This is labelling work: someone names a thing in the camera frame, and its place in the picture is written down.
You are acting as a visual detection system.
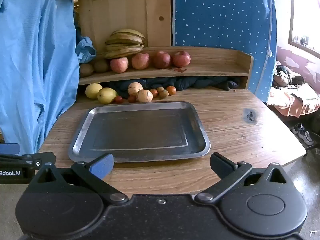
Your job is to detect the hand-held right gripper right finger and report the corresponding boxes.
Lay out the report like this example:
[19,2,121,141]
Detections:
[195,152,294,204]

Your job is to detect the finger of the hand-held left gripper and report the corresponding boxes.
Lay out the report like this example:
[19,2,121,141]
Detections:
[0,144,20,155]
[0,152,57,170]

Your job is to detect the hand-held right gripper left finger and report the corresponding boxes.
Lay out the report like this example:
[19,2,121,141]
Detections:
[29,152,129,205]

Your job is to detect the rectangular metal tray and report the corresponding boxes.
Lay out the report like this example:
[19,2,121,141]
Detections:
[69,101,211,163]

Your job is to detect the striped tan pepino melon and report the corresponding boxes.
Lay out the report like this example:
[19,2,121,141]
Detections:
[136,89,153,103]
[128,82,143,95]

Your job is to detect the light blue hanging cloth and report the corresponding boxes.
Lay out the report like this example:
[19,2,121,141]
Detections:
[0,0,80,155]

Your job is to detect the dark blue cloth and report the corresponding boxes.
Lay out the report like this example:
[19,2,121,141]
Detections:
[107,76,240,92]

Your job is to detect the grey sneakers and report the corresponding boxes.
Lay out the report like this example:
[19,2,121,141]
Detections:
[291,123,315,145]

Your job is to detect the orange cloth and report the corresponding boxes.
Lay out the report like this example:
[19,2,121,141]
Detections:
[266,82,320,118]

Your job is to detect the brown kiwi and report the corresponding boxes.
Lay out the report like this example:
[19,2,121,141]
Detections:
[94,59,110,73]
[79,64,94,78]

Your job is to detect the wooden desk shelf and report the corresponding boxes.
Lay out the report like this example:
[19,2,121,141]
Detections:
[79,46,254,89]

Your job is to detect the red apple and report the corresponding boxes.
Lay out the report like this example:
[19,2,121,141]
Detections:
[153,51,172,69]
[110,57,129,73]
[131,52,150,70]
[172,51,191,68]

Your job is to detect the dark clothes pile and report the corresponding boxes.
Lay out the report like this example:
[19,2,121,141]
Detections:
[272,65,304,88]

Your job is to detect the crumpled blue plastic bag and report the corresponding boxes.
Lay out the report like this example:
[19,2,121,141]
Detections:
[75,36,97,64]

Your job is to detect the bunch of bananas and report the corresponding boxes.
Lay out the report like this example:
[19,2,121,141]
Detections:
[104,29,146,59]

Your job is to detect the blue polka dot board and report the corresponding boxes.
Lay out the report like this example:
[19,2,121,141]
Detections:
[171,0,278,103]

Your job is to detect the light wooden cabinet panel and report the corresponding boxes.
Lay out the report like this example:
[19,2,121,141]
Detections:
[72,0,172,48]

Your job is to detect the window with wooden frame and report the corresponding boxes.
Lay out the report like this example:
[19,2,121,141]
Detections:
[287,0,320,58]

